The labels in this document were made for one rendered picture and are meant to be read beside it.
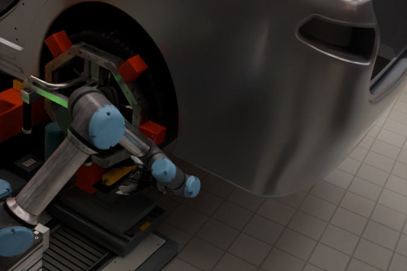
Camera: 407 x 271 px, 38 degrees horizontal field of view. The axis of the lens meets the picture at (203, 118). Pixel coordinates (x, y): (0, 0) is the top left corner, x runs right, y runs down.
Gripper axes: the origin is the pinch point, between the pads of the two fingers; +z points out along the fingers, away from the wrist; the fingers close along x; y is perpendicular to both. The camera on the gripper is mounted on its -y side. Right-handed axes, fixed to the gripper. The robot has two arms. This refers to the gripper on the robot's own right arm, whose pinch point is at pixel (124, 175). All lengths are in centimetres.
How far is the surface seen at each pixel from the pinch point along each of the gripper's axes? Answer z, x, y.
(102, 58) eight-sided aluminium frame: 25, -44, 11
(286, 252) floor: -9, -9, -136
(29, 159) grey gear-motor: 83, -4, -23
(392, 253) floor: -53, -29, -177
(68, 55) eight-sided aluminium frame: 44, -44, 12
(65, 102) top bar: 31.2, -21.1, 14.7
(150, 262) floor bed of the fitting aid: 31, 22, -75
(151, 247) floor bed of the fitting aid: 37, 15, -80
